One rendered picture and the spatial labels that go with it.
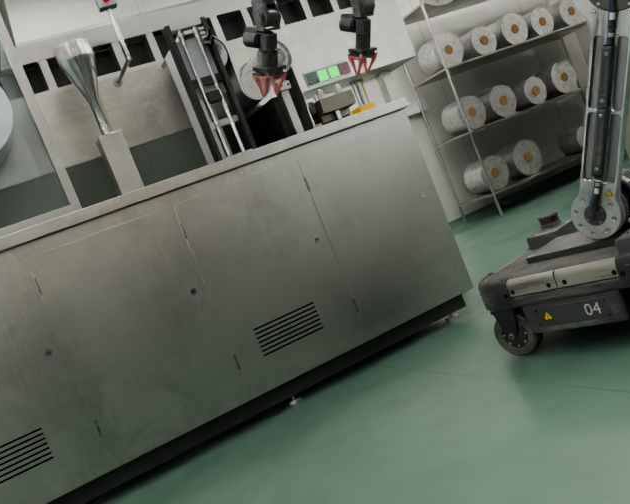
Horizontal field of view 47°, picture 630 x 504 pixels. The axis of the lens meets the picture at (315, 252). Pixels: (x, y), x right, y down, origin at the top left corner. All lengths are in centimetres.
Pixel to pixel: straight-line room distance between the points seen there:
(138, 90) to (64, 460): 154
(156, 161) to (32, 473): 136
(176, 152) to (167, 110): 18
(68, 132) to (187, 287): 94
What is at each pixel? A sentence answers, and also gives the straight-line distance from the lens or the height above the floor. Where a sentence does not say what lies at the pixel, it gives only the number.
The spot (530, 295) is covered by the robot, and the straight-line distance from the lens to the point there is 207.
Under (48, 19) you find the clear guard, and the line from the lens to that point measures 319.
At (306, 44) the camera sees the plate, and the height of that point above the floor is 134.
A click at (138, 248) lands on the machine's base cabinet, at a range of 243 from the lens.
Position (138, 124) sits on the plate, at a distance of 313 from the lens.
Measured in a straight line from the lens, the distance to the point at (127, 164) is 281.
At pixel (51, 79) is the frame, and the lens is 315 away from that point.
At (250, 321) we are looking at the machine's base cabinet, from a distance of 251.
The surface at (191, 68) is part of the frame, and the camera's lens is 279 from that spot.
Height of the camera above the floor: 64
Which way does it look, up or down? 3 degrees down
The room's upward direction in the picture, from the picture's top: 22 degrees counter-clockwise
